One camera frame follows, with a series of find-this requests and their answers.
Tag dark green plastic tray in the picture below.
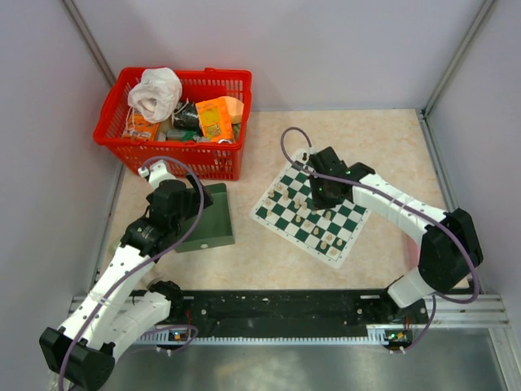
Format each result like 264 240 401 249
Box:
174 182 235 253

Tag green white chess mat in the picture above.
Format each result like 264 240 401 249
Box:
249 162 370 269

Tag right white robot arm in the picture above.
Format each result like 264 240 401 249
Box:
306 147 484 323

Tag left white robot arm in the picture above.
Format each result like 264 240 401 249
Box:
39 156 212 390

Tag orange yellow snack package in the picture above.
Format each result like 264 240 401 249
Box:
195 97 235 143

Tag red plastic shopping basket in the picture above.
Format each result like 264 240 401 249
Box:
93 66 253 182

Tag black wrapped bundle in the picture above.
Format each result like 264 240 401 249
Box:
171 99 200 131

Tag peach sponge block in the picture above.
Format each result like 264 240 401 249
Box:
224 96 244 125

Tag pink plastic tray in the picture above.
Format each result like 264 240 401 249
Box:
405 236 420 269

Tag white crumpled plastic bag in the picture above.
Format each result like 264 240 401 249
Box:
127 68 182 123

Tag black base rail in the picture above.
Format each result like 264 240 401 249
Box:
163 289 427 339

